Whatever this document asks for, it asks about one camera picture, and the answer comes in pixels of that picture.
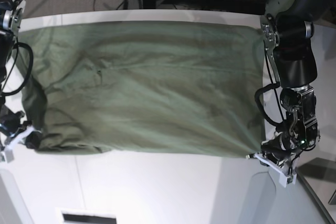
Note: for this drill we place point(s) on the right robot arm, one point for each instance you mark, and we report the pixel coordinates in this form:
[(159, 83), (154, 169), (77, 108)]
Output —
[(11, 18)]

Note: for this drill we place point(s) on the green t-shirt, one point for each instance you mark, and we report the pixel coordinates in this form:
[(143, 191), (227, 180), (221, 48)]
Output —
[(156, 87)]

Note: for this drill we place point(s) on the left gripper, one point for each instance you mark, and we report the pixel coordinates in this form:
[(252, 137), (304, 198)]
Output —
[(282, 150)]

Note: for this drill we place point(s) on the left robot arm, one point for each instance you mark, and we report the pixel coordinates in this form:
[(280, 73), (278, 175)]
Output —
[(289, 103)]

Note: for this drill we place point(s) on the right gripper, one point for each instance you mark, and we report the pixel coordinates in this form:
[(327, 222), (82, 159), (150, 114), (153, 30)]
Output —
[(11, 124)]

